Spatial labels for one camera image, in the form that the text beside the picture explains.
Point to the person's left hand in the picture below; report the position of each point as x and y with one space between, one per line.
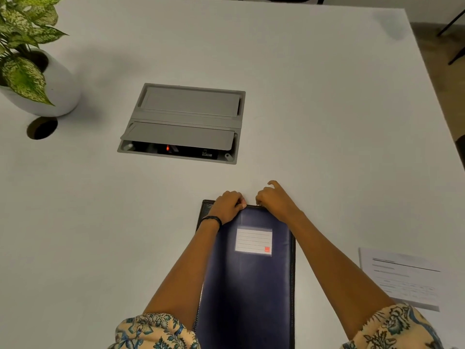
229 207

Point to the person's right hand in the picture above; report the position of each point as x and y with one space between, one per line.
279 203

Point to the blue zippered folder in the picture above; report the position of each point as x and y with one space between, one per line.
250 294

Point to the printed paper sheet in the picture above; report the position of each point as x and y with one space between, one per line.
399 279

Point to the person's left forearm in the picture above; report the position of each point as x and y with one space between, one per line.
181 276

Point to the person's right forearm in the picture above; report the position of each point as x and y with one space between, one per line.
338 272

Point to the black wristband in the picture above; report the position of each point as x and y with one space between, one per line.
212 218

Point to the floral patterned dress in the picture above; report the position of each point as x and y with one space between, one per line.
152 334

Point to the black mesh-back office chair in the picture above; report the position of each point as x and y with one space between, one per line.
461 149

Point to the green variegated leafy plant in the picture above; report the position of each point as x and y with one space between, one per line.
25 76

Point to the black metal high stool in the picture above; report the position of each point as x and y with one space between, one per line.
451 22

